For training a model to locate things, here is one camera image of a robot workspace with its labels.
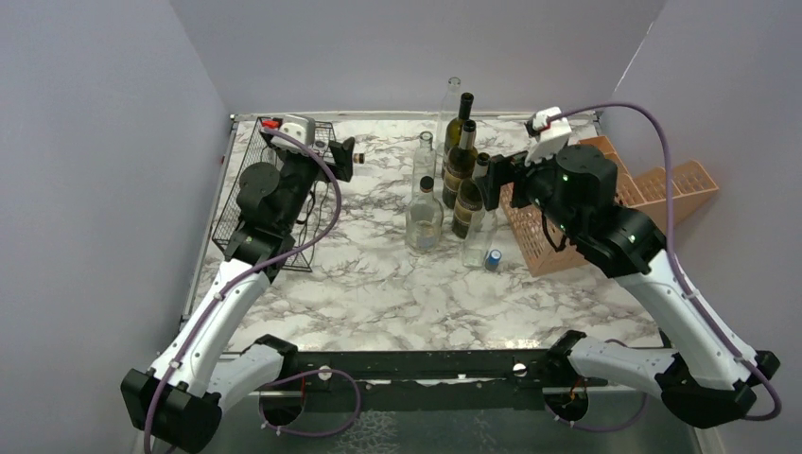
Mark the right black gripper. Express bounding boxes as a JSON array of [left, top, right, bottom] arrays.
[[476, 140, 583, 239]]

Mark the wrist white camera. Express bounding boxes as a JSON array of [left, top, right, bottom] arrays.
[[525, 107, 572, 166], [259, 113, 316, 151]]

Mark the dark green wine bottle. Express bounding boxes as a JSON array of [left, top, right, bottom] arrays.
[[441, 92, 474, 177]]

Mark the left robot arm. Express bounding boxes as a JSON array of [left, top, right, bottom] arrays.
[[120, 130, 356, 453]]

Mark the blue small cylinder can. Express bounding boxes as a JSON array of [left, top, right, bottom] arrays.
[[484, 249, 502, 271]]

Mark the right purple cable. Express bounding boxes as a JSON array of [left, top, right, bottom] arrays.
[[550, 102, 783, 422]]

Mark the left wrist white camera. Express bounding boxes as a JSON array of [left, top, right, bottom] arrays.
[[259, 113, 316, 151]]

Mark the pink plastic organizer basket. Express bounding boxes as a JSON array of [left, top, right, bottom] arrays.
[[499, 136, 719, 276]]

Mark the clear rounded glass bottle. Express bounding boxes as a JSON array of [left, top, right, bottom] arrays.
[[462, 209, 498, 268]]

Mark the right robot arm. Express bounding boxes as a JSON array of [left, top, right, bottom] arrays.
[[478, 145, 779, 428]]

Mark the wine bottle silver foil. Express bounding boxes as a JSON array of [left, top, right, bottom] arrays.
[[450, 151, 492, 240], [441, 120, 480, 211]]

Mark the black wire wine rack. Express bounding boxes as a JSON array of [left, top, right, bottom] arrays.
[[212, 117, 341, 266]]

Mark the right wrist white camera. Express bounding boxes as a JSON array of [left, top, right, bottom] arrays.
[[525, 107, 572, 166]]

